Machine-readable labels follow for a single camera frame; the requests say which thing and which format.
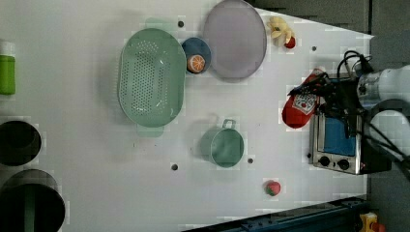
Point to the black round cup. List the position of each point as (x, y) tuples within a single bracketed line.
[(20, 143)]

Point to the green metal mug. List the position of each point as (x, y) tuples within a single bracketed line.
[(224, 146)]

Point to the small red toy fruit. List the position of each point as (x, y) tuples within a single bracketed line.
[(291, 44)]

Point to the silver black toaster oven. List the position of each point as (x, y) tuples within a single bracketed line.
[(330, 149)]

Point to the red ketchup bottle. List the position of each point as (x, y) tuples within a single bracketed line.
[(301, 103)]

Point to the strawberry toy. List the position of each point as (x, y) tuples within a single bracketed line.
[(273, 188)]

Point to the blue metal frame rail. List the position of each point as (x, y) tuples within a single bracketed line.
[(335, 216)]

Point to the green white bottle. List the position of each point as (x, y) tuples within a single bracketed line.
[(7, 68)]

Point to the small blue bowl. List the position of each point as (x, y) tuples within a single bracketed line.
[(196, 45)]

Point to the green perforated colander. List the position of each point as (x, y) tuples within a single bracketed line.
[(152, 75)]

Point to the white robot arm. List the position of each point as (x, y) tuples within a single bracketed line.
[(375, 92)]

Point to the yellow banana peel toy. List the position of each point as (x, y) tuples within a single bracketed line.
[(279, 27)]

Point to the large black round container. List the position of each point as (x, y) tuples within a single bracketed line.
[(30, 202)]

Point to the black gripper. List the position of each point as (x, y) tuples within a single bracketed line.
[(335, 101)]

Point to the orange half toy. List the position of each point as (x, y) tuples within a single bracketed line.
[(196, 63)]

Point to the large lilac plate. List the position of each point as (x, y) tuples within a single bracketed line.
[(236, 35)]

